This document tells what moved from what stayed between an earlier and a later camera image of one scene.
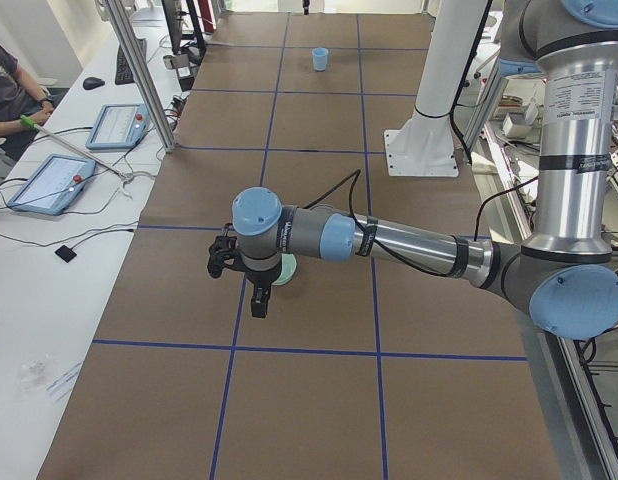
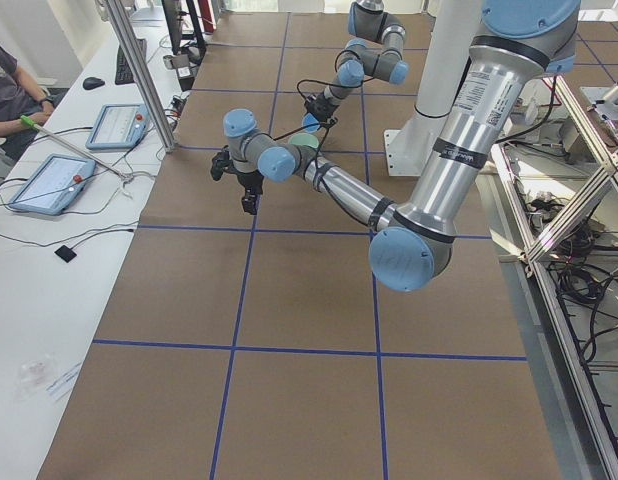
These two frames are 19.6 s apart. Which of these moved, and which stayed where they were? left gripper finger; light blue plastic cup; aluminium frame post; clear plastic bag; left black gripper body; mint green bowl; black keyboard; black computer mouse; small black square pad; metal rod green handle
Moved: left black gripper body; left gripper finger; mint green bowl; light blue plastic cup
Stayed: metal rod green handle; clear plastic bag; black computer mouse; black keyboard; aluminium frame post; small black square pad
